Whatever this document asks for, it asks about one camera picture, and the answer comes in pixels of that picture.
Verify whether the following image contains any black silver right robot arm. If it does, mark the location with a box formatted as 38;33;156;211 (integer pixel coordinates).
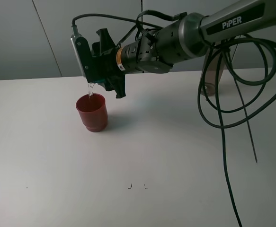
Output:
84;0;276;98

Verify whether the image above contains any red plastic cup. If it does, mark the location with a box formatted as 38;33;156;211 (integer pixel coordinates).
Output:
76;93;108;132

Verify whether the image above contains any teal transparent plastic cup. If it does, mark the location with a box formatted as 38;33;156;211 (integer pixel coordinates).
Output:
87;53;105;86

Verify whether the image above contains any smoky transparent plastic bottle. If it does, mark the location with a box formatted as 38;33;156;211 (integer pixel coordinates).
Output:
202;49;222;96

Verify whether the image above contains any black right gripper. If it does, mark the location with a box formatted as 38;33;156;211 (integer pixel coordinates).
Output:
90;28;126;98

